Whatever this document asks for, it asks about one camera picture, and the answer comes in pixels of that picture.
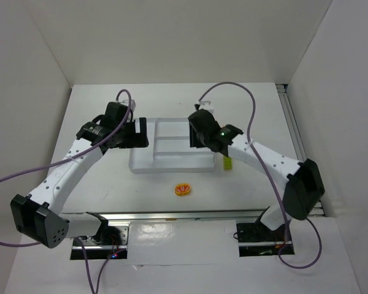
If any green yellow lego stack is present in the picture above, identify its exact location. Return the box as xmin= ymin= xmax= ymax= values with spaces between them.
xmin=223 ymin=156 xmax=232 ymax=171

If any round orange lego piece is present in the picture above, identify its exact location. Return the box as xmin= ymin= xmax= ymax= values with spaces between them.
xmin=174 ymin=183 xmax=191 ymax=197

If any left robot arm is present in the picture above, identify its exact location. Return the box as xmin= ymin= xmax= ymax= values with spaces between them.
xmin=10 ymin=100 xmax=148 ymax=248

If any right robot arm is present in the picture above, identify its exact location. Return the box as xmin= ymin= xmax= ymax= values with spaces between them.
xmin=188 ymin=109 xmax=325 ymax=231

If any white divided tray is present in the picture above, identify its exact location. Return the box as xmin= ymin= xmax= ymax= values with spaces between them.
xmin=128 ymin=118 xmax=215 ymax=174

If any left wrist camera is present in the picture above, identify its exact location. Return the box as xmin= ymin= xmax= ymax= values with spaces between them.
xmin=118 ymin=99 xmax=136 ymax=114

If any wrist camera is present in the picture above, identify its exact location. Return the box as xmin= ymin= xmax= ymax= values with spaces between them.
xmin=194 ymin=100 xmax=214 ymax=114
xmin=118 ymin=99 xmax=136 ymax=114

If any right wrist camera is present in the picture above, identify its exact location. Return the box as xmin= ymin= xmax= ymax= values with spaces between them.
xmin=194 ymin=100 xmax=214 ymax=114

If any aluminium side rail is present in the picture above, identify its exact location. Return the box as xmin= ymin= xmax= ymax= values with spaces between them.
xmin=276 ymin=84 xmax=325 ymax=220

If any aluminium front rail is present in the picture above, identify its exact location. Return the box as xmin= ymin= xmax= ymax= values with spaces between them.
xmin=53 ymin=208 xmax=298 ymax=224

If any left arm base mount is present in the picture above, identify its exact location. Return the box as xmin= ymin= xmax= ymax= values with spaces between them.
xmin=80 ymin=222 xmax=129 ymax=260

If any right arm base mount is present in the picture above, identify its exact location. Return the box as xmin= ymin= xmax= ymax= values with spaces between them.
xmin=233 ymin=222 xmax=294 ymax=257

